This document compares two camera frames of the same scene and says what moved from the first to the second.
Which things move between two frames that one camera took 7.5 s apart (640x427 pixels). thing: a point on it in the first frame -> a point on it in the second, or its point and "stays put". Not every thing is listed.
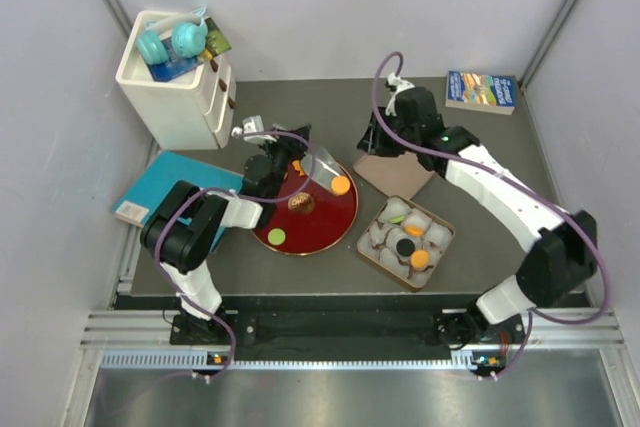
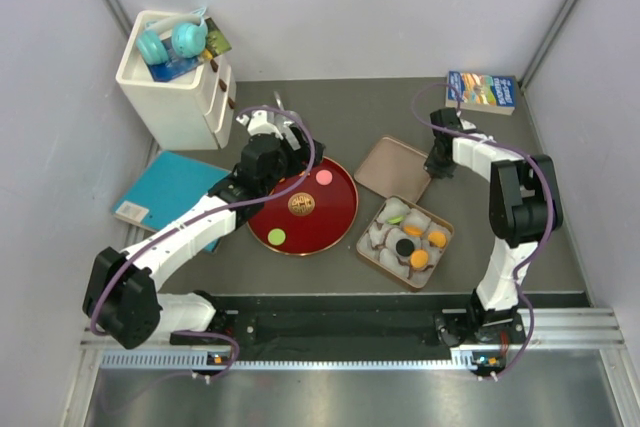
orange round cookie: [419, 259] stays put
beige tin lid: [399, 176] stays put
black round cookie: [405, 246] stays put
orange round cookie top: [340, 185] -> [436, 239]
